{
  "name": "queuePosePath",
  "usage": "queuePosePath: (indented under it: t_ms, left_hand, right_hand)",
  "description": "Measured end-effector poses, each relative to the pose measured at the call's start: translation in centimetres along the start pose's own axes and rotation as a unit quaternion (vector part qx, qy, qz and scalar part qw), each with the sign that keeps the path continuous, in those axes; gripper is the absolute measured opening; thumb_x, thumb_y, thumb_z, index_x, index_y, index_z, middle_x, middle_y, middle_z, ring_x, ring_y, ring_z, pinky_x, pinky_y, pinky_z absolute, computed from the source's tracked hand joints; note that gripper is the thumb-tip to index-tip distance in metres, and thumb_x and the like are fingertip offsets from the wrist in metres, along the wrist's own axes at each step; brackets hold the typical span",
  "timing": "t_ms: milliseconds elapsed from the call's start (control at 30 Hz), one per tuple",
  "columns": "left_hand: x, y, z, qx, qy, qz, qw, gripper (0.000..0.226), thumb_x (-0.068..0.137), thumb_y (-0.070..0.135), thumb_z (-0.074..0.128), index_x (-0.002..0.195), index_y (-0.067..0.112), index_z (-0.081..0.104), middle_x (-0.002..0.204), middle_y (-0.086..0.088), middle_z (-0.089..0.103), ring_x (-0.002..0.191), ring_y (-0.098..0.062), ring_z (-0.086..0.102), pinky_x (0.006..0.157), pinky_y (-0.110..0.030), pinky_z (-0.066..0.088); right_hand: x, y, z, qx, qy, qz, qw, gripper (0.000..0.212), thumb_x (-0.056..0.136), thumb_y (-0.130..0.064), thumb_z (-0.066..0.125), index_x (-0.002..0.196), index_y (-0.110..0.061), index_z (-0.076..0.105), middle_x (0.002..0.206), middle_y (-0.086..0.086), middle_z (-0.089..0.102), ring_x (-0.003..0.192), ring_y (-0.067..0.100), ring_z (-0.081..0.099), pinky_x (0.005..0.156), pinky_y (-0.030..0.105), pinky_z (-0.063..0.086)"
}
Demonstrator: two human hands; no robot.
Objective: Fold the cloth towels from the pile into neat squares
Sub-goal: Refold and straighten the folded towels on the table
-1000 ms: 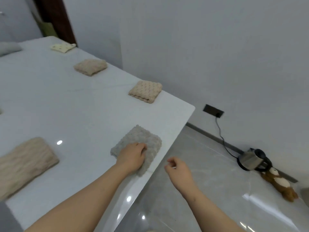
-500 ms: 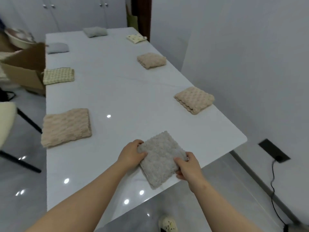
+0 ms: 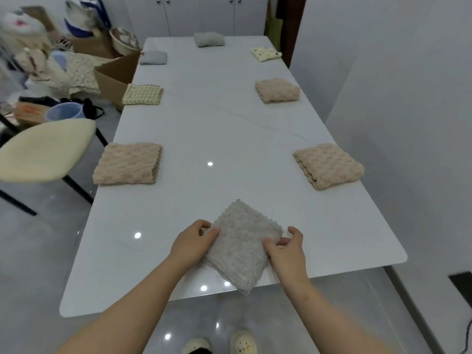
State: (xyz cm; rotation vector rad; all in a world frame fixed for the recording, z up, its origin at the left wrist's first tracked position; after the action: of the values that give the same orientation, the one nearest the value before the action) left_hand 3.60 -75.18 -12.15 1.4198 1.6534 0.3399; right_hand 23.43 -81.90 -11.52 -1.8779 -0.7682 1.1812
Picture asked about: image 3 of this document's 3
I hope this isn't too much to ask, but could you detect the light blue cloth item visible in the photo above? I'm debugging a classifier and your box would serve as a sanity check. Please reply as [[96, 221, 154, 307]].
[[50, 50, 69, 72]]

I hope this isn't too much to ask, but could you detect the white cabinet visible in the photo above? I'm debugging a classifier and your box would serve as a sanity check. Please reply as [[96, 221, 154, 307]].
[[129, 0, 270, 38]]

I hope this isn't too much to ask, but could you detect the blue and white bag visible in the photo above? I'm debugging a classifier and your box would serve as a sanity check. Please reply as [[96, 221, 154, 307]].
[[64, 0, 111, 38]]

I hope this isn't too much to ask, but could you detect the dark brown wooden door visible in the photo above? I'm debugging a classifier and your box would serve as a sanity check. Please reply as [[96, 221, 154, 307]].
[[276, 0, 307, 69]]

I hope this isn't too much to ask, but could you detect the white marble table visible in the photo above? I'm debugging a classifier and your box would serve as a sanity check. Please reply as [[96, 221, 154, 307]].
[[59, 35, 408, 318]]

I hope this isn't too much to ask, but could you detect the white red printed plastic bag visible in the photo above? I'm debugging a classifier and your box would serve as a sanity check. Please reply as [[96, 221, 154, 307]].
[[0, 9, 47, 35]]

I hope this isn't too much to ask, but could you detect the grey floral cloth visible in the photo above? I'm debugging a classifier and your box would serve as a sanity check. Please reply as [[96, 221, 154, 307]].
[[139, 50, 169, 66]]

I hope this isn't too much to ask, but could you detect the beige textured towel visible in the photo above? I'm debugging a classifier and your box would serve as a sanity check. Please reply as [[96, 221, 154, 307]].
[[255, 78, 301, 104], [292, 143, 365, 191], [92, 142, 164, 185]]

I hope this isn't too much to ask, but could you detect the cream perforated clog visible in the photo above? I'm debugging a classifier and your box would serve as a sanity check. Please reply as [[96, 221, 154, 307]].
[[229, 327, 257, 354], [180, 337, 213, 354]]

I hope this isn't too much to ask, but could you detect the beige patterned cushion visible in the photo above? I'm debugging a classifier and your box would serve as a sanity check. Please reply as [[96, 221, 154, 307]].
[[48, 51, 115, 95]]

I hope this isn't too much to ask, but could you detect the cream round basin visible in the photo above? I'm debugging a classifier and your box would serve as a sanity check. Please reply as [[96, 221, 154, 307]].
[[109, 28, 140, 57]]

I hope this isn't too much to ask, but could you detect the person's right hand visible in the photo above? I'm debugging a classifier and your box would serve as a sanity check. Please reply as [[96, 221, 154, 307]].
[[262, 226, 310, 292]]

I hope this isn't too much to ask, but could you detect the person's left hand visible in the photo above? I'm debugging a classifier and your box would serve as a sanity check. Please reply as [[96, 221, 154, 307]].
[[168, 220, 221, 271]]

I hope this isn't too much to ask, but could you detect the brown cardboard box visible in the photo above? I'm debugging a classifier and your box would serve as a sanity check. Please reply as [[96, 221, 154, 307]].
[[93, 50, 142, 111], [70, 31, 117, 59]]

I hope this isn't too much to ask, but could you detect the yellow polka dot cloth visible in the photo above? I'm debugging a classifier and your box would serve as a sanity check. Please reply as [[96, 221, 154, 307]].
[[250, 46, 283, 63]]

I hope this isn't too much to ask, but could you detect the cream seat chair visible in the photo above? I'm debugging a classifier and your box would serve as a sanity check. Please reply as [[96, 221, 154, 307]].
[[0, 118, 110, 217]]

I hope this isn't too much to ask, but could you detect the blue plastic basket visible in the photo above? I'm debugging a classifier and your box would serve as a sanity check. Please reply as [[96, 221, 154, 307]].
[[45, 102, 84, 123]]

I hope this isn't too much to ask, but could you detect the black wall socket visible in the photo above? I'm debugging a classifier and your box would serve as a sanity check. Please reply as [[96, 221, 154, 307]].
[[448, 270, 472, 310]]

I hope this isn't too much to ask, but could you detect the grey fluffy towel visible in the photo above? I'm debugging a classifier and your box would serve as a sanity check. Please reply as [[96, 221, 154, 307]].
[[203, 199, 284, 296], [193, 31, 226, 48]]

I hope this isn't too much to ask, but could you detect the person's right forearm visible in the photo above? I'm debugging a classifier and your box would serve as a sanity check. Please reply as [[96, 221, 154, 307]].
[[282, 276, 395, 354]]

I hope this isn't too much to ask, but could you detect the green checked cloth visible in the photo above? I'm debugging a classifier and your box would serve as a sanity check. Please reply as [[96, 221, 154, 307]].
[[121, 84, 165, 106]]

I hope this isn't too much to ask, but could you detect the person's left forearm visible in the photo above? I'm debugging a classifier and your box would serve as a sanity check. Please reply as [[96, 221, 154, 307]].
[[55, 254, 185, 354]]

